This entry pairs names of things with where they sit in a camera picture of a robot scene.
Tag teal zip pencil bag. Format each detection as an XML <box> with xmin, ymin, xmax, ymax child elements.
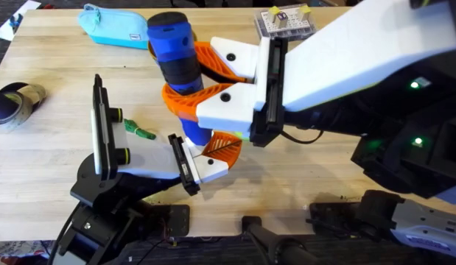
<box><xmin>77</xmin><ymin>3</ymin><xmax>150</xmax><ymax>51</ymax></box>

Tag blue handled pliers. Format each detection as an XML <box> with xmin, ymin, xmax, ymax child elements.
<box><xmin>7</xmin><ymin>12</ymin><xmax>24</xmax><ymax>35</ymax></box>

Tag blue electric screwdriver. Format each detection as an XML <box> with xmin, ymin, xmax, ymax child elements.
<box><xmin>146</xmin><ymin>11</ymin><xmax>214</xmax><ymax>147</ymax></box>

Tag patterned cloth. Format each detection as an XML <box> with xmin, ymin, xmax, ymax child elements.
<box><xmin>0</xmin><ymin>240</ymin><xmax>56</xmax><ymax>265</ymax></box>

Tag black knob with yellow ring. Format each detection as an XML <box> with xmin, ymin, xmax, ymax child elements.
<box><xmin>109</xmin><ymin>107</ymin><xmax>124</xmax><ymax>124</ymax></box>
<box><xmin>115</xmin><ymin>147</ymin><xmax>132</xmax><ymax>166</ymax></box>

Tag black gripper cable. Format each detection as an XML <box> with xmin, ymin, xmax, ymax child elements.
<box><xmin>280</xmin><ymin>129</ymin><xmax>325</xmax><ymax>145</ymax></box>

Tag tan tape roll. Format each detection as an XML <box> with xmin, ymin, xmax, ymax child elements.
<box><xmin>0</xmin><ymin>82</ymin><xmax>48</xmax><ymax>124</ymax></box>

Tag white paper sheet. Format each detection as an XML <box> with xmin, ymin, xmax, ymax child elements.
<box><xmin>0</xmin><ymin>0</ymin><xmax>43</xmax><ymax>42</ymax></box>

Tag clear box with small blocks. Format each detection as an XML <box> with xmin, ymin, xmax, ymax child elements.
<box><xmin>253</xmin><ymin>4</ymin><xmax>318</xmax><ymax>42</ymax></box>

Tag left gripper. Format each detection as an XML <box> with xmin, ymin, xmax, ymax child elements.
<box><xmin>70</xmin><ymin>131</ymin><xmax>244</xmax><ymax>211</ymax></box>

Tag dark blue tape roll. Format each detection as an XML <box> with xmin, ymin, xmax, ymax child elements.
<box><xmin>0</xmin><ymin>87</ymin><xmax>23</xmax><ymax>125</ymax></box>

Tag green toy vegetable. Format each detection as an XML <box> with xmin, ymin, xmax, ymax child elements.
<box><xmin>123</xmin><ymin>118</ymin><xmax>157</xmax><ymax>141</ymax></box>

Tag left black upright wrist plate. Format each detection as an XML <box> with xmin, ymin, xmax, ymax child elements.
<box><xmin>90</xmin><ymin>73</ymin><xmax>122</xmax><ymax>181</ymax></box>

